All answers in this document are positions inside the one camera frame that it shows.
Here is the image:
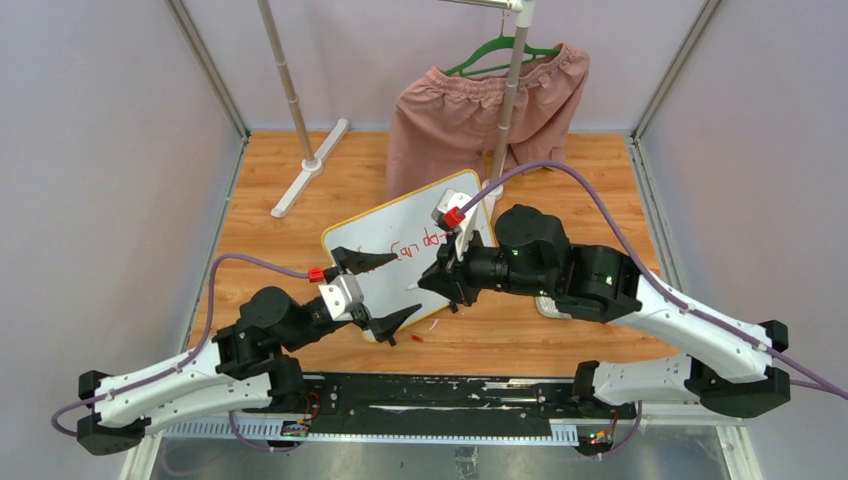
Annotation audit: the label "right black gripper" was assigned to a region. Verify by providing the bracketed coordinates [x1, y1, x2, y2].
[418, 224, 556, 307]

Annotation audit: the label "yellow framed whiteboard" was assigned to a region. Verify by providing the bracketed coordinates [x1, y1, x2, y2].
[321, 169, 482, 330]

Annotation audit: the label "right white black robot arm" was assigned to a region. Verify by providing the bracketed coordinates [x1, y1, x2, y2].
[417, 205, 791, 418]

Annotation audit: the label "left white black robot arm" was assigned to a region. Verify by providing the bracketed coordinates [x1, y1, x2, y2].
[73, 247, 421, 456]

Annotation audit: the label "grey whiteboard eraser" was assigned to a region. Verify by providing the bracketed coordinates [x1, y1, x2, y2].
[534, 296, 572, 320]

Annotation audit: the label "white clothes rack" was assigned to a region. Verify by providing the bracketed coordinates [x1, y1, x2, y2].
[254, 0, 538, 220]

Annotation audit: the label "pink shorts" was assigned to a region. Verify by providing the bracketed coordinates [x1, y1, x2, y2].
[385, 44, 590, 200]

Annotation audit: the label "green clothes hanger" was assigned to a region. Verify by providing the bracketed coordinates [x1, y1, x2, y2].
[443, 21, 561, 77]

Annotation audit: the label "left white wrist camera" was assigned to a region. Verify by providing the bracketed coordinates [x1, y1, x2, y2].
[318, 274, 364, 322]

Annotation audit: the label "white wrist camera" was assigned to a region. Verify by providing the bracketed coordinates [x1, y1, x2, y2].
[318, 274, 364, 322]
[431, 189, 479, 261]

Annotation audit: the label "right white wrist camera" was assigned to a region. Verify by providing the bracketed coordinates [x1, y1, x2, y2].
[431, 189, 479, 261]

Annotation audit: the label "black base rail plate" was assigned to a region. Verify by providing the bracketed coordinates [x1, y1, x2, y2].
[236, 372, 637, 455]

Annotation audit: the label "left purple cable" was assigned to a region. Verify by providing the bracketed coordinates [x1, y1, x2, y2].
[50, 253, 326, 455]

